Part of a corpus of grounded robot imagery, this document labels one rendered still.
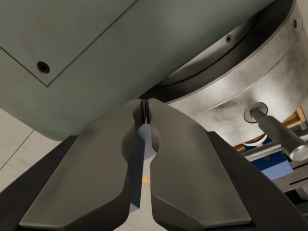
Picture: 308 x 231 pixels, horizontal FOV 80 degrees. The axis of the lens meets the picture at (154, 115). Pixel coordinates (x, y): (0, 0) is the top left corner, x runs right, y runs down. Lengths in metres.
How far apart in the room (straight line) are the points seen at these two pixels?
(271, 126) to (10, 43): 0.31
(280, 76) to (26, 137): 2.27
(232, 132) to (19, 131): 2.20
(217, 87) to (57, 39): 0.20
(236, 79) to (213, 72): 0.03
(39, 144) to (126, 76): 2.16
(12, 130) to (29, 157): 0.40
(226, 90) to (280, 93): 0.08
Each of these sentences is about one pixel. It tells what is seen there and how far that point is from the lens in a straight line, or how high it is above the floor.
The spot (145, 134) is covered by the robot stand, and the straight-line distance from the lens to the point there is 0.92.
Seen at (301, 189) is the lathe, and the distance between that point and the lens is 1.28.
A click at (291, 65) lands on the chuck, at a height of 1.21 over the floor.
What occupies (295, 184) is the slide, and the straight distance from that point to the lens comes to 1.00.
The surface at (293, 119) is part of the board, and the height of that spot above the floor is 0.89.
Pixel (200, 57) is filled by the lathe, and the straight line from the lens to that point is 0.29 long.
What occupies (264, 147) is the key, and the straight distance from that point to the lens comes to 0.24.
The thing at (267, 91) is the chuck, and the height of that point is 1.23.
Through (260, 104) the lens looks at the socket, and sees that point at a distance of 0.30.
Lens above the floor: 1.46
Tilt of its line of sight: 56 degrees down
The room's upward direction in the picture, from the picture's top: 178 degrees counter-clockwise
